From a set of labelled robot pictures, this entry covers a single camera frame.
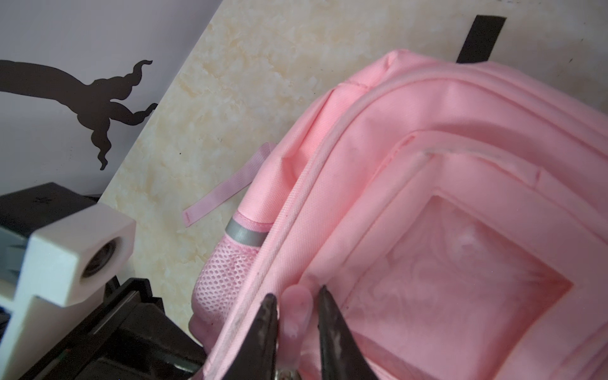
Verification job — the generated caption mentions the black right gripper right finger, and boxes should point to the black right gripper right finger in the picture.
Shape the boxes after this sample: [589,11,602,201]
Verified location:
[318,286,378,380]

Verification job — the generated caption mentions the pink backpack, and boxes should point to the pink backpack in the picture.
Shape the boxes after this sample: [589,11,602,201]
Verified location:
[182,50,607,379]

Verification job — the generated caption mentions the black backpack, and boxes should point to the black backpack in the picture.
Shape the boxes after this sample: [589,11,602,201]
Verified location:
[456,15,507,64]

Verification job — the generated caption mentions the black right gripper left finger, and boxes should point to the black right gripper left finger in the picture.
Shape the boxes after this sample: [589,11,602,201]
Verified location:
[223,294,278,380]

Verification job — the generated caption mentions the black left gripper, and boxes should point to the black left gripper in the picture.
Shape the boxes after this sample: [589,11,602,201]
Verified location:
[22,278,207,379]

